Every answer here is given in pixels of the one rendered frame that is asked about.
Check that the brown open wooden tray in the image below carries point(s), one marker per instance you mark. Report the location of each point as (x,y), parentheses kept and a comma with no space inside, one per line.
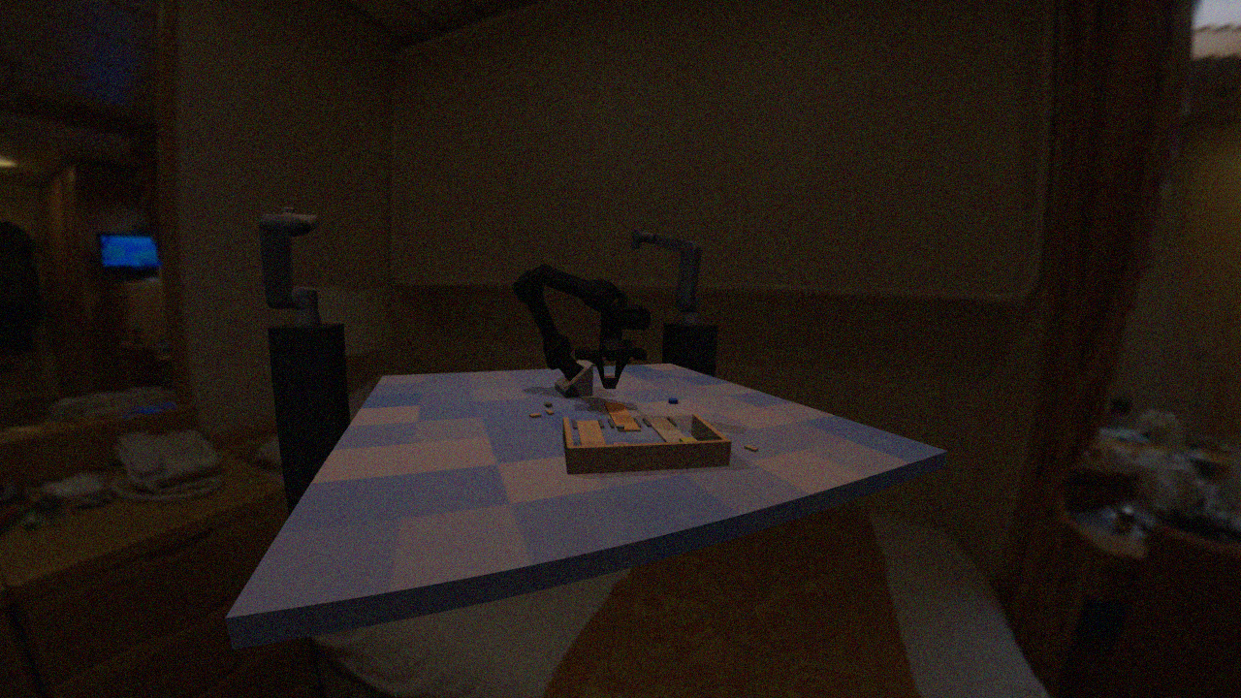
(651,440)

